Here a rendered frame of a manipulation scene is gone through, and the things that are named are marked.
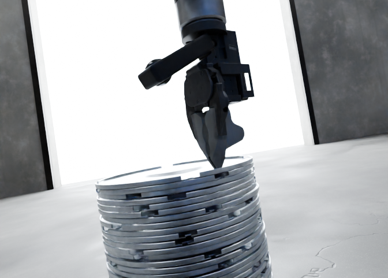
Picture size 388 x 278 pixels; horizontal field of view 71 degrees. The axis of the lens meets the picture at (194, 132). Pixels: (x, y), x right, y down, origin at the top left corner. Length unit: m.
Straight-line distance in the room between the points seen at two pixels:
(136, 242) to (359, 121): 4.50
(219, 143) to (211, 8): 0.19
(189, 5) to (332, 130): 4.17
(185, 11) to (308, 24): 4.31
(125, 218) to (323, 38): 4.49
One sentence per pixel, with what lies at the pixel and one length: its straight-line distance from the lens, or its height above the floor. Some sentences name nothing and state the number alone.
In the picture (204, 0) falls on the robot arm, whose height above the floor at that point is 0.50.
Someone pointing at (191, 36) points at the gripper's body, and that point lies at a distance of 0.43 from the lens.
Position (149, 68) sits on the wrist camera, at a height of 0.40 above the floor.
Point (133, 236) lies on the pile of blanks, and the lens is 0.42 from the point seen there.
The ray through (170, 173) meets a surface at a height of 0.26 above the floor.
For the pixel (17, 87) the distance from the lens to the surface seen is 4.29.
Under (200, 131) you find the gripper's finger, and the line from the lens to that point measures 0.41.
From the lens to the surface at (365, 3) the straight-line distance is 5.34.
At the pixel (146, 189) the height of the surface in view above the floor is 0.25.
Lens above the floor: 0.30
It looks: 2 degrees up
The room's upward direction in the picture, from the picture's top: 9 degrees counter-clockwise
